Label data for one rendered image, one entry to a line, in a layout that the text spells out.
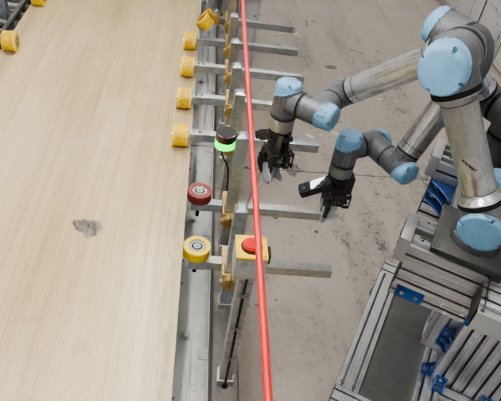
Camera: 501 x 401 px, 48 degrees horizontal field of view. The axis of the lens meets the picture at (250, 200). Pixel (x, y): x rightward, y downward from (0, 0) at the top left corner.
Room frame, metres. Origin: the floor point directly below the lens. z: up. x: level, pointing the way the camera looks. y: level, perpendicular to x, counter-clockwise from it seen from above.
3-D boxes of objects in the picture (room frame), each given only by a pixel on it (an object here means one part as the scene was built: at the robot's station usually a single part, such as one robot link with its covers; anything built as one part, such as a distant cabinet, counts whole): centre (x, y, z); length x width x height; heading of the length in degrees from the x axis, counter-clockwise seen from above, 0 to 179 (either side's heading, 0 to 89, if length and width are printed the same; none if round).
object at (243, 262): (0.87, -0.02, 1.18); 0.07 x 0.07 x 0.08; 9
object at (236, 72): (1.87, 0.14, 0.89); 0.04 x 0.04 x 0.48; 9
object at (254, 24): (2.67, 0.13, 0.95); 0.37 x 0.03 x 0.03; 99
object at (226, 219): (1.40, 0.07, 0.85); 0.14 x 0.06 x 0.05; 9
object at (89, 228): (1.15, 0.45, 0.91); 0.09 x 0.07 x 0.02; 66
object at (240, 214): (1.13, 0.02, 0.87); 0.04 x 0.04 x 0.48; 9
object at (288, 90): (1.42, -0.05, 1.28); 0.09 x 0.08 x 0.11; 64
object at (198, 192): (1.40, 0.17, 0.85); 0.08 x 0.08 x 0.11
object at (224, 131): (1.37, 0.10, 1.06); 0.06 x 0.06 x 0.22; 9
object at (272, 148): (1.41, -0.05, 1.12); 0.09 x 0.08 x 0.12; 30
